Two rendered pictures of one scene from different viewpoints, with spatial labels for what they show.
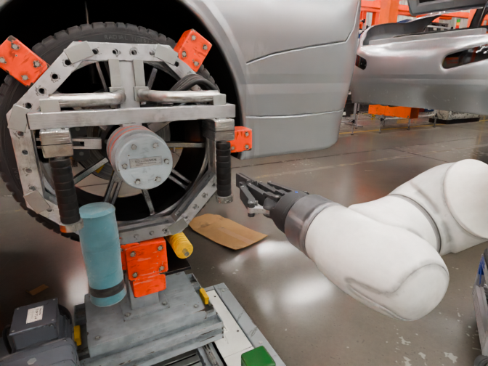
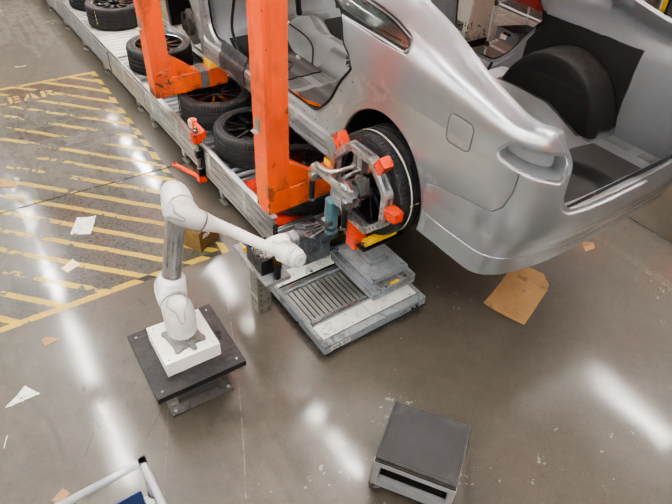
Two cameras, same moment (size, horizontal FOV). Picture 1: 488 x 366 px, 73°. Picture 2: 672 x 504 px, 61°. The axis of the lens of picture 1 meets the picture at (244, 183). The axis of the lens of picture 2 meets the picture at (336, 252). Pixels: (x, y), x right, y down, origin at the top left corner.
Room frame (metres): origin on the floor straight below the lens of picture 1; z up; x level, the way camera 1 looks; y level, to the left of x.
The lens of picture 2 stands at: (0.27, -2.48, 2.81)
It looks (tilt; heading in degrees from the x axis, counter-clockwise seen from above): 41 degrees down; 80
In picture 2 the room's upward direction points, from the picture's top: 3 degrees clockwise
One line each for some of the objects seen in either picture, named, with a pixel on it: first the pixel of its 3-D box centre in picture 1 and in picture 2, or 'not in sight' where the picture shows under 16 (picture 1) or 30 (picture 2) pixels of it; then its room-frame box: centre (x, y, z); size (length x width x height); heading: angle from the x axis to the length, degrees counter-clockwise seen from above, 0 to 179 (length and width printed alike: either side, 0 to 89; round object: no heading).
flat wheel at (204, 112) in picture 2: not in sight; (215, 102); (-0.05, 2.42, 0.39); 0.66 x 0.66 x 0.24
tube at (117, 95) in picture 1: (86, 82); (335, 160); (0.74, 0.34, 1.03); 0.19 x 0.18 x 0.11; 27
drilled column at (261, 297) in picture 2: not in sight; (260, 284); (0.27, 0.18, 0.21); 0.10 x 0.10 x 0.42; 27
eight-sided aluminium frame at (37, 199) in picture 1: (133, 149); (359, 188); (0.90, 0.31, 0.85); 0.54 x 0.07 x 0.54; 117
